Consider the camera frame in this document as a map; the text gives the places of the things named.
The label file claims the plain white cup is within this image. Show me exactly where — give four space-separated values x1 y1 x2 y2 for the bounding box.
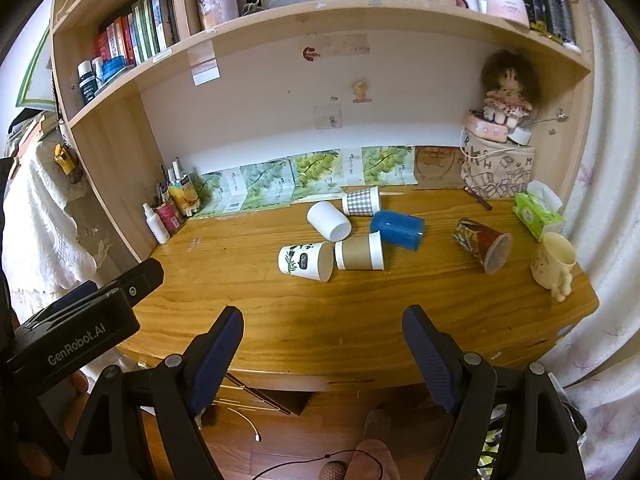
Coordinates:
307 202 352 242

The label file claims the dark patterned paper cup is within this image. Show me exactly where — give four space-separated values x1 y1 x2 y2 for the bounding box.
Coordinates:
452 218 513 275

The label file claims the panda print paper cup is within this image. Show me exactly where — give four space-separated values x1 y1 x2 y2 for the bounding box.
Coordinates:
278 242 334 283

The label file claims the blue plastic cup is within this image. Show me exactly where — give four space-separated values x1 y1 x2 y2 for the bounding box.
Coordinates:
370 210 425 252

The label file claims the brown sleeve paper cup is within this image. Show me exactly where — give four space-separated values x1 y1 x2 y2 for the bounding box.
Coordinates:
334 232 385 271

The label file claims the grey checked paper cup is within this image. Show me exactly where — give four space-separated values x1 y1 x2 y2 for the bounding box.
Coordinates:
342 186 382 217

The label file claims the white curtain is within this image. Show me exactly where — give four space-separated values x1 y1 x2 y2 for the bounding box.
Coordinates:
542 0 639 479

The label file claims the white spray bottle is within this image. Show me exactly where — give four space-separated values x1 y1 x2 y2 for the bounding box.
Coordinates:
142 203 170 245

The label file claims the pink tube container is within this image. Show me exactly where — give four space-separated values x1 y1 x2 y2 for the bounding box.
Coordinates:
154 198 182 235

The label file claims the yellow toy figure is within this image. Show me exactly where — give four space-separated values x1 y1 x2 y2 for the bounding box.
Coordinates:
53 143 82 184

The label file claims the cream ceramic mug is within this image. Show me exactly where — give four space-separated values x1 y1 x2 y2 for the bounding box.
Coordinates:
529 232 577 302

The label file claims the green tissue pack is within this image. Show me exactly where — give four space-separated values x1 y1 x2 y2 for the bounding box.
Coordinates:
513 180 564 242

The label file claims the dark blue bottle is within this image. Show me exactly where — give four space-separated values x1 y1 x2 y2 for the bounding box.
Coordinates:
77 60 99 105

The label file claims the grape print cardboard sheet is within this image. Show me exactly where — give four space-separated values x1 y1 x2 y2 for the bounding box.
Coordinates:
195 145 416 219

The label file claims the dark pen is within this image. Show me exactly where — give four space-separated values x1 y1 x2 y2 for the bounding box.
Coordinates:
463 186 492 211

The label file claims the beige printed fabric bag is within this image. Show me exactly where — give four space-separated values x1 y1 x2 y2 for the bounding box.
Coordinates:
460 132 535 200

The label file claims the wooden bookshelf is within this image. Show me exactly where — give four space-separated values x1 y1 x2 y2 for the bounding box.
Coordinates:
51 0 593 259

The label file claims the brown cardboard piece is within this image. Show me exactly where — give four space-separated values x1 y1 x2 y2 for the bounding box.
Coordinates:
414 146 464 190

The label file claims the pink small box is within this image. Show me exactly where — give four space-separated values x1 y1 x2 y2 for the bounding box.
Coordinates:
464 110 509 143

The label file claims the brown haired rag doll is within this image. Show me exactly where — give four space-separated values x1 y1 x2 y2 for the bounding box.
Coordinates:
480 50 541 130

